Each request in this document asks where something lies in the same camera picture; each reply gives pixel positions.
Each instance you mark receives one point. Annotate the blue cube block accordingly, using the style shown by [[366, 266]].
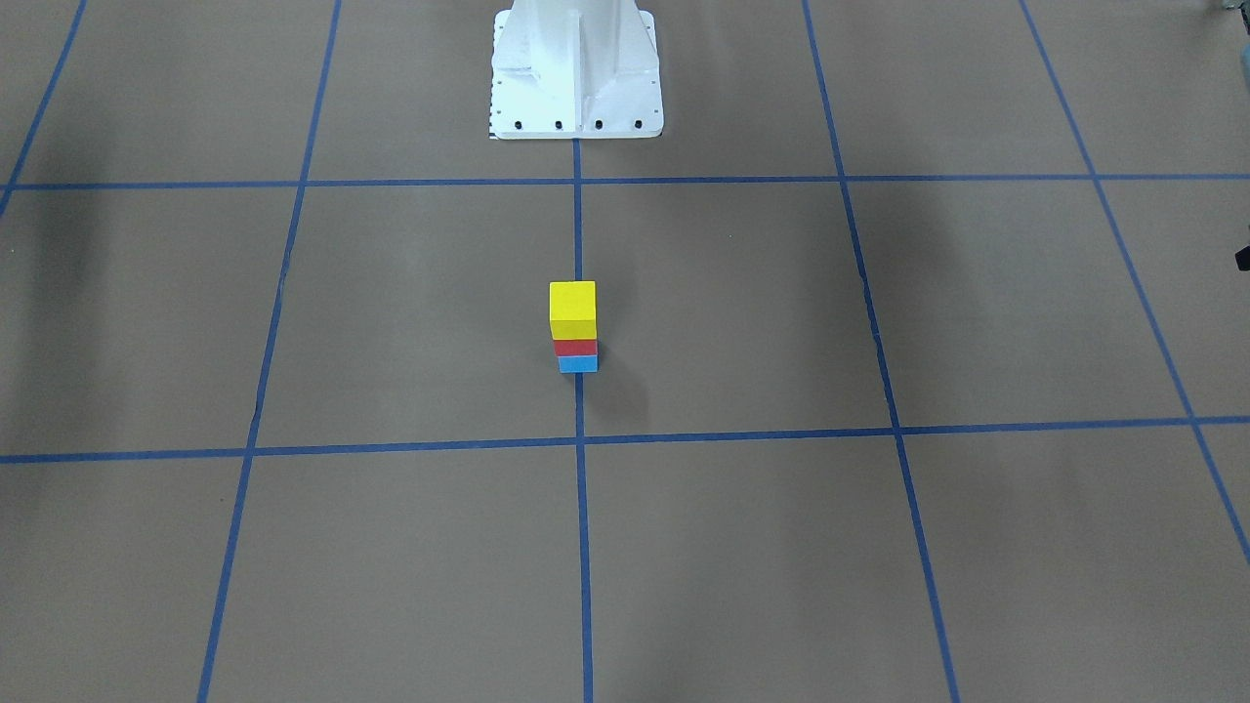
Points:
[[578, 363]]

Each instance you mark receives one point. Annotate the red cube block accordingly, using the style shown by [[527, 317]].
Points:
[[575, 347]]

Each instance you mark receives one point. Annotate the yellow cube block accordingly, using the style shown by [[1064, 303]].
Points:
[[573, 310]]

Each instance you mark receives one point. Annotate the white pedestal column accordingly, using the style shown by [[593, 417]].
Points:
[[575, 70]]

